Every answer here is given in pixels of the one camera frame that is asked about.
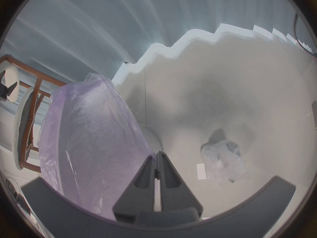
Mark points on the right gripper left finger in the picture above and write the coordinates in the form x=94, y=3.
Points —
x=128, y=197

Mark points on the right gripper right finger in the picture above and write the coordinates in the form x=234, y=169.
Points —
x=183, y=197

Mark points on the white trash bin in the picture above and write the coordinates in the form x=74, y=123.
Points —
x=154, y=142

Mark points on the pale blue curtain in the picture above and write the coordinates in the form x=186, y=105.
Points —
x=99, y=21

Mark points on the white cushioned wooden chair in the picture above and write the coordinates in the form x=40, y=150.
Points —
x=27, y=128

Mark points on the purple plastic bag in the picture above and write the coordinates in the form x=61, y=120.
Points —
x=94, y=132

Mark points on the white wrapper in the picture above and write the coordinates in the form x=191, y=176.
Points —
x=223, y=160

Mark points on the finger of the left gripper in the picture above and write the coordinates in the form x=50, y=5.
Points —
x=10, y=90
x=2, y=74

